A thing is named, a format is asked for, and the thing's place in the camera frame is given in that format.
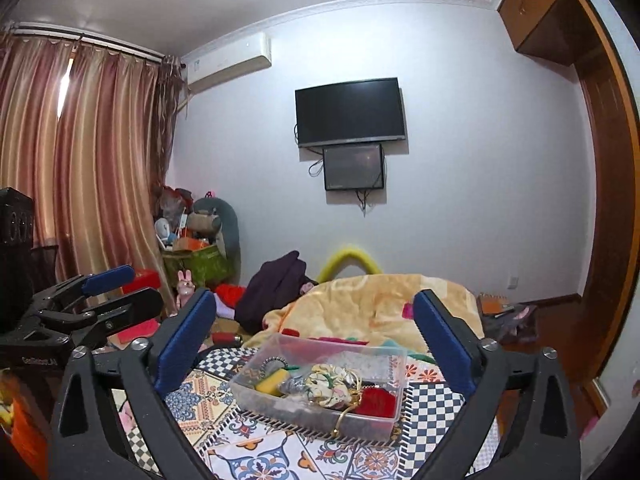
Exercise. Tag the small wall monitor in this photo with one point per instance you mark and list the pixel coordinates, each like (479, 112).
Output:
(356, 167)

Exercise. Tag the red velvet drawstring pouch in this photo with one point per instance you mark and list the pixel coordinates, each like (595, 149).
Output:
(367, 401)

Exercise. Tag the bag of silver cord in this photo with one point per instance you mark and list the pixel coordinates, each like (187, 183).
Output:
(294, 386)

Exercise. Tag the pink rabbit figurine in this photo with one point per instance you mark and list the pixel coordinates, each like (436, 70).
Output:
(185, 288)

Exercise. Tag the brown wooden door frame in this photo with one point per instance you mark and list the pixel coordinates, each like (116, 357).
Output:
(614, 122)

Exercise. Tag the clear plastic storage bin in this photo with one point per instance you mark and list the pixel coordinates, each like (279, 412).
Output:
(377, 366)

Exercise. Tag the yellow fuzzy headband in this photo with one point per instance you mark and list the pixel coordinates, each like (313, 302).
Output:
(349, 255)

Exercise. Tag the orange fleece blanket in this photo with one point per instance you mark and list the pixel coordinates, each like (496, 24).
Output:
(368, 308)

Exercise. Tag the pink striped curtain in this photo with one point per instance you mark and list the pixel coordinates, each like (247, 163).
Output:
(87, 133)

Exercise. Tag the stack of red boxes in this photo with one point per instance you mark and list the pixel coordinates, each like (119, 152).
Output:
(144, 321)

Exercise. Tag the yellow floral fabric scrunchie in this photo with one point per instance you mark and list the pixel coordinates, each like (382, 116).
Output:
(331, 386)

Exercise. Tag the patterned patchwork tablecloth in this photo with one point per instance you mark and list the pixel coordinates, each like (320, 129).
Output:
(206, 412)

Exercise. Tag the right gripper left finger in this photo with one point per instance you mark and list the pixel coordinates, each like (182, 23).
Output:
(88, 440)

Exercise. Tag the grey green plush toy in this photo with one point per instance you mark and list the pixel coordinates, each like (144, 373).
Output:
(215, 219)

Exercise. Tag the white air conditioner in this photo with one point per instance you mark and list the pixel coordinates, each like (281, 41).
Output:
(211, 66)

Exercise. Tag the yellow sponge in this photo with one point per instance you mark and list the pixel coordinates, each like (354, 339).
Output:
(272, 384)

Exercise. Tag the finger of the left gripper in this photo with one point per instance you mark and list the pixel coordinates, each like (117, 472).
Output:
(100, 279)
(91, 328)

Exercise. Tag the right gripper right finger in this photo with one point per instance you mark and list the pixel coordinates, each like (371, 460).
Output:
(542, 441)

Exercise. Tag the wall mounted black television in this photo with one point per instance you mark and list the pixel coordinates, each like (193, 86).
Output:
(350, 112)

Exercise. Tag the dark purple garment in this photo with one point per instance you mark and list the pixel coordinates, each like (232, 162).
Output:
(277, 283)

